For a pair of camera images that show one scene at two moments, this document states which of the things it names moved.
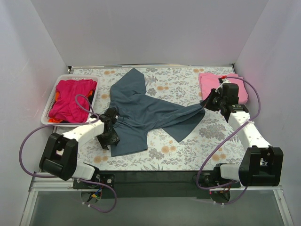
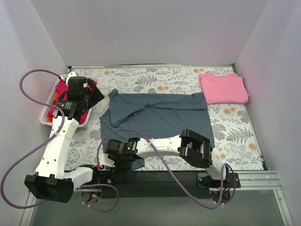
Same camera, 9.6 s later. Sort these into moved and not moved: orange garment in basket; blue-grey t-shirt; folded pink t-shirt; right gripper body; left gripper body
Moved: blue-grey t-shirt; left gripper body; right gripper body
Not moved: orange garment in basket; folded pink t-shirt
